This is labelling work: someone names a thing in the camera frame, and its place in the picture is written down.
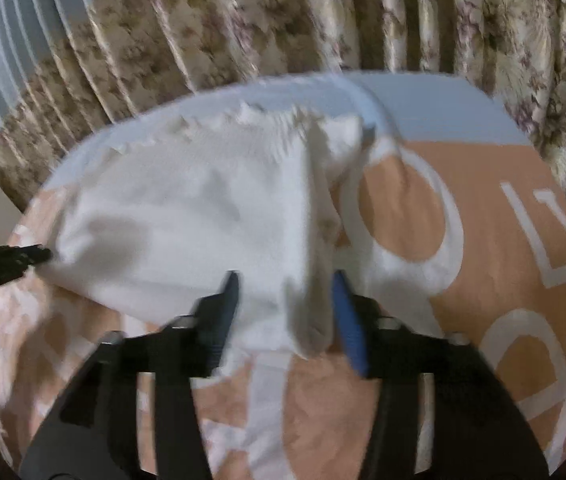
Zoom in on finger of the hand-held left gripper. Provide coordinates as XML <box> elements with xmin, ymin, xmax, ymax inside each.
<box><xmin>0</xmin><ymin>244</ymin><xmax>52</xmax><ymax>281</ymax></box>

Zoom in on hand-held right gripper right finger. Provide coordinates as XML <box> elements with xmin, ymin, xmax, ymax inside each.
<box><xmin>330</xmin><ymin>269</ymin><xmax>551</xmax><ymax>480</ymax></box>

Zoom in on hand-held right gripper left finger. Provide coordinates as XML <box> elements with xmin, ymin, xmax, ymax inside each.
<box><xmin>18</xmin><ymin>270</ymin><xmax>241</xmax><ymax>480</ymax></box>

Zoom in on white knit sweater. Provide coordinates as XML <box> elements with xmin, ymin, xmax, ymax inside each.
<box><xmin>38</xmin><ymin>102</ymin><xmax>378</xmax><ymax>358</ymax></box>

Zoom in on orange printed blanket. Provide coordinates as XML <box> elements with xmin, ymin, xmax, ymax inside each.
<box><xmin>0</xmin><ymin>137</ymin><xmax>566</xmax><ymax>480</ymax></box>

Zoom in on blue floral curtain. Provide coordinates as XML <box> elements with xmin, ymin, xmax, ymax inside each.
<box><xmin>0</xmin><ymin>0</ymin><xmax>566</xmax><ymax>196</ymax></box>

